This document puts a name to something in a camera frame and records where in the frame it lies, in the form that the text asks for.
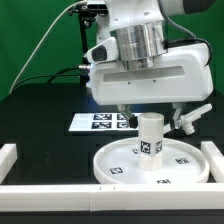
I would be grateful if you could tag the black camera stand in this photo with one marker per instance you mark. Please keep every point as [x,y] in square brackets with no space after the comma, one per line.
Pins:
[87,12]

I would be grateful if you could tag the white round table top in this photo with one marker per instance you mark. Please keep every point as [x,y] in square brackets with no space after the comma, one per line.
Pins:
[123,162]

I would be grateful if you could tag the white left fence wall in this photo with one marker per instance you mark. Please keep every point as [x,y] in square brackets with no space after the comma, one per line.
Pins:
[8,156]

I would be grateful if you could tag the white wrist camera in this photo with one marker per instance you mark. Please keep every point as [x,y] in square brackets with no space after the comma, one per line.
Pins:
[106,51]

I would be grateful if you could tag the white table base part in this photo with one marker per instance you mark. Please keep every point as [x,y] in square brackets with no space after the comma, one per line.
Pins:
[187,120]

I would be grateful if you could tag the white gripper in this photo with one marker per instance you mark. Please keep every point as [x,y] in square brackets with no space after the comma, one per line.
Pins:
[180,75]

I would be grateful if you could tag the white right fence wall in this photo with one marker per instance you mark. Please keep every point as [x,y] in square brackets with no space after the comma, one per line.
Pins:
[215,158]

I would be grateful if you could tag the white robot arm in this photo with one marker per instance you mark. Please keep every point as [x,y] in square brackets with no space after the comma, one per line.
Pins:
[133,63]

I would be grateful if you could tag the white front fence wall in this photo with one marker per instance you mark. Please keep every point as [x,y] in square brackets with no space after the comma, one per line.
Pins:
[96,197]

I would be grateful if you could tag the white fence wall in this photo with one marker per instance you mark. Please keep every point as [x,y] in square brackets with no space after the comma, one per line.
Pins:
[215,158]
[8,156]
[96,197]

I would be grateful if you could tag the white marker sheet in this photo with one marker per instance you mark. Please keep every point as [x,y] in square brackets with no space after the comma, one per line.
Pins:
[98,122]

